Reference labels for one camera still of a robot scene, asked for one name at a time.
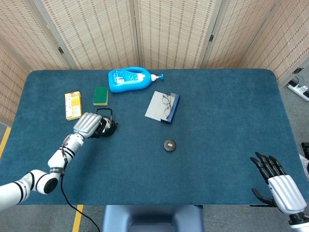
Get thin metal frame eyeglasses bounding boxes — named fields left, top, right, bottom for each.
left=162, top=94, right=172, bottom=119

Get black round puck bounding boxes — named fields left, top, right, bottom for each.
left=163, top=138, right=178, bottom=152

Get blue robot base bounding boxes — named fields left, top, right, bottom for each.
left=102, top=204, right=205, bottom=232

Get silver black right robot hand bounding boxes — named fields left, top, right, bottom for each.
left=250, top=151, right=308, bottom=215

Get green and yellow sponge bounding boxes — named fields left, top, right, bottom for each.
left=92, top=86, right=109, bottom=106

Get blue pump detergent bottle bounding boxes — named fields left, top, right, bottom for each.
left=108, top=66, right=165, bottom=93

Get blue velvet tablecloth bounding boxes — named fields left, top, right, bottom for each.
left=0, top=69, right=309, bottom=206

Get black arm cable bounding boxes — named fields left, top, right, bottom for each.
left=59, top=145, right=101, bottom=232

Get white power strip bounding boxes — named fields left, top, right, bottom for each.
left=287, top=81, right=309, bottom=102

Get yellow snack box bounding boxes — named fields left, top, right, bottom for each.
left=64, top=91, right=83, bottom=121

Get woven bamboo folding screen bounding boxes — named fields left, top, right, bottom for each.
left=0, top=0, right=309, bottom=126

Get black cast iron teapot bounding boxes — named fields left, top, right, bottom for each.
left=93, top=108, right=119, bottom=139

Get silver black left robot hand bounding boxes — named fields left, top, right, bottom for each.
left=73, top=112, right=114, bottom=140

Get open blue glasses case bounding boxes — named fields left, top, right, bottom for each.
left=144, top=90, right=181, bottom=125

